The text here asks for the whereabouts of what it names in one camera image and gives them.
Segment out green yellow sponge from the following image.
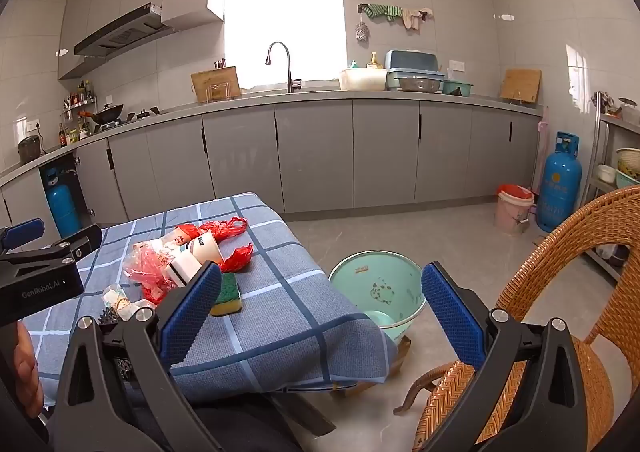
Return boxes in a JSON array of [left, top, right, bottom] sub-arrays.
[[210, 273, 242, 317]]

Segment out red plastic bag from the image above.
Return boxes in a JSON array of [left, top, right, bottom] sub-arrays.
[[177, 217, 254, 273]]

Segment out white basin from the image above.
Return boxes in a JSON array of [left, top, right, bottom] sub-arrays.
[[339, 68, 388, 92]]

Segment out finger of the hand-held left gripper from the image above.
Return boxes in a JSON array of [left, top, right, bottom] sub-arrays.
[[0, 218, 47, 253], [0, 223, 103, 273]]

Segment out small clear plastic packet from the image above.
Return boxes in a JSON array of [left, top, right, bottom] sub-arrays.
[[101, 283, 153, 323]]

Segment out wicker chair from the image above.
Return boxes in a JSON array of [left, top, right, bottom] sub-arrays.
[[395, 184, 640, 452]]

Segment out white blue striped paper cup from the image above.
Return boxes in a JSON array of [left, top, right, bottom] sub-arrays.
[[187, 232, 226, 267]]

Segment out green striped towel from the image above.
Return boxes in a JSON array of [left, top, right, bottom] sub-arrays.
[[362, 3, 403, 23]]

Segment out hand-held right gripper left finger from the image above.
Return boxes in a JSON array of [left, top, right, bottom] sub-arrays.
[[50, 261, 223, 452]]

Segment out range hood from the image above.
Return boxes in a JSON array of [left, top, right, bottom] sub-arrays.
[[74, 3, 168, 57]]

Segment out spice rack with bottles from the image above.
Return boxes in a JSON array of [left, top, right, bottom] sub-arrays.
[[62, 80, 96, 143]]

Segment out metal bowl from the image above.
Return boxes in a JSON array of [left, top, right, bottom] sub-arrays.
[[399, 76, 443, 93]]

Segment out red tinted plastic wrapper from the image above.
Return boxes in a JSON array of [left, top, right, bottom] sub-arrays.
[[122, 241, 178, 305]]

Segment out dark rice cooker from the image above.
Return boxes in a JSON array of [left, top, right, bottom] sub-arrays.
[[18, 134, 42, 165]]

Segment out blue checked tablecloth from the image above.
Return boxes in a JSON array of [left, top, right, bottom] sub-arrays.
[[0, 192, 398, 408]]

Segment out square wooden cutting board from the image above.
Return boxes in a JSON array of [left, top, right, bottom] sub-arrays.
[[500, 69, 542, 105]]

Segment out blue dish rack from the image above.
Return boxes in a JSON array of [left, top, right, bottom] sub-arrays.
[[384, 49, 447, 92]]

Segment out black wok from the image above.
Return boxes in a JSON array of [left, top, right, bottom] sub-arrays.
[[80, 104, 125, 127]]

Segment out person's left hand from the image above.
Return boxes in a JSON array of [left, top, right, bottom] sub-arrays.
[[12, 321, 45, 420]]

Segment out gas stove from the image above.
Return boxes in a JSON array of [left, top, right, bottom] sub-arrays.
[[97, 106, 161, 133]]

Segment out bright window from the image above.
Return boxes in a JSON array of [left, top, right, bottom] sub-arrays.
[[224, 0, 348, 88]]

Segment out light green bin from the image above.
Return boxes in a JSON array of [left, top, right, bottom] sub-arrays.
[[328, 251, 428, 347]]

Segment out tall blue gas cylinder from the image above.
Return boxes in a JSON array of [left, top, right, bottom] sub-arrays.
[[536, 131, 583, 233]]

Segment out beige cloth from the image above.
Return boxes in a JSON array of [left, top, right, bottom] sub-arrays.
[[401, 6, 435, 31]]

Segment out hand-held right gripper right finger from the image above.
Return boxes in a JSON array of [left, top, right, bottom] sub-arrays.
[[421, 261, 588, 452]]

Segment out grey kitchen counter cabinets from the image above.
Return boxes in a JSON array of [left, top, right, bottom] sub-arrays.
[[0, 89, 545, 233]]

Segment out pink bucket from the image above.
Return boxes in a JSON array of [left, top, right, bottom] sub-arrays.
[[494, 184, 536, 234]]

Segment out red bucket liner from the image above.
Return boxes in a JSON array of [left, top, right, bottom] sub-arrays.
[[496, 184, 535, 203]]

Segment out dark kitchen faucet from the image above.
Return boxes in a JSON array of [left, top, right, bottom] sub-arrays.
[[265, 42, 303, 93]]

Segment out wide wooden cutting board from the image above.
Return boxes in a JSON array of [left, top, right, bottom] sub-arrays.
[[190, 66, 242, 104]]

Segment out patterned bowl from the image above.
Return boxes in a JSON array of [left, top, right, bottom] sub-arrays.
[[615, 148, 640, 173]]

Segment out metal shelf rack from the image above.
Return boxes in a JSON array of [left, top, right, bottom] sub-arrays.
[[580, 92, 640, 285]]

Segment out small blue gas cylinder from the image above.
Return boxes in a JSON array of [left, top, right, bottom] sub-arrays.
[[42, 167, 81, 239]]

